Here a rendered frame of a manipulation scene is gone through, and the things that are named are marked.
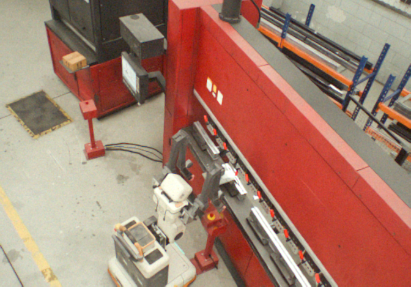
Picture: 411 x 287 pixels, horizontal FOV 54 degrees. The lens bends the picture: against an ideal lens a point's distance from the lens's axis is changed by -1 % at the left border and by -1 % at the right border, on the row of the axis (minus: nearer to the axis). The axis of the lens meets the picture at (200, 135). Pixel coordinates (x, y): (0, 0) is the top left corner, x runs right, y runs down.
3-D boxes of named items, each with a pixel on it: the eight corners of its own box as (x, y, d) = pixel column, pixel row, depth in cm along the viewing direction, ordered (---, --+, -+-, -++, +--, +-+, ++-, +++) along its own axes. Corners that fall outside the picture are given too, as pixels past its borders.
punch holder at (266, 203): (258, 201, 344) (262, 190, 333) (266, 198, 347) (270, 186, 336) (268, 215, 335) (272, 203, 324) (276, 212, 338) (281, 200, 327)
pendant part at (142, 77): (122, 80, 437) (120, 52, 412) (132, 78, 442) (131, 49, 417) (139, 104, 410) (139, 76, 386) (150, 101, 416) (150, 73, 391)
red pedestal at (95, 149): (82, 150, 525) (74, 100, 468) (101, 145, 535) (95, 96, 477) (86, 160, 513) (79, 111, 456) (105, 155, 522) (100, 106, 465)
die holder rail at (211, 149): (192, 128, 446) (193, 122, 439) (197, 127, 448) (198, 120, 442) (213, 160, 415) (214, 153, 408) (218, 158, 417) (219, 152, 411)
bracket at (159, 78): (139, 79, 457) (139, 74, 452) (159, 75, 466) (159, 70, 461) (151, 100, 432) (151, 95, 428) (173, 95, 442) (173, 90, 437)
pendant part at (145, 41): (122, 85, 452) (118, 16, 393) (142, 81, 462) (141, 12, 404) (140, 113, 422) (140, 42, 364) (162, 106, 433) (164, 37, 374)
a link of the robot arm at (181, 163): (177, 131, 333) (185, 139, 328) (182, 128, 336) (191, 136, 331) (174, 166, 363) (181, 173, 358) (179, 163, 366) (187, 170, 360)
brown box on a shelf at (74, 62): (59, 62, 494) (57, 53, 485) (77, 55, 507) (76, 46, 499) (70, 73, 479) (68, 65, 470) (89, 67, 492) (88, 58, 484)
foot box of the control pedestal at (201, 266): (188, 259, 428) (189, 254, 420) (209, 250, 438) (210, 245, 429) (197, 275, 416) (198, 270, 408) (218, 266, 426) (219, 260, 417)
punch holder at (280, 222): (271, 219, 332) (275, 208, 320) (279, 216, 335) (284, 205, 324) (281, 234, 323) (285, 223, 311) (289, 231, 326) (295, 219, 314)
